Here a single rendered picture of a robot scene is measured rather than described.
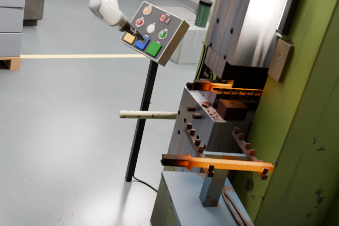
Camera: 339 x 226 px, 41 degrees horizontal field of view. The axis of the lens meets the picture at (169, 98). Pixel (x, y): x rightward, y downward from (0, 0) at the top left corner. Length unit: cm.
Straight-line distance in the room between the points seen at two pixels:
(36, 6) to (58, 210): 329
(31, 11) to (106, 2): 349
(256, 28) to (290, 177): 69
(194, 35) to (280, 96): 347
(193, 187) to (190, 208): 14
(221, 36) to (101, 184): 138
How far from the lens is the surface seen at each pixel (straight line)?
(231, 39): 217
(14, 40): 445
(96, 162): 331
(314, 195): 236
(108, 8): 222
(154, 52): 259
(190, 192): 191
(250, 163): 169
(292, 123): 200
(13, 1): 431
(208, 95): 232
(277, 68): 206
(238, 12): 214
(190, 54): 552
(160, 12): 270
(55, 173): 315
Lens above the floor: 183
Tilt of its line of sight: 24 degrees down
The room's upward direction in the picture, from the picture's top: 14 degrees clockwise
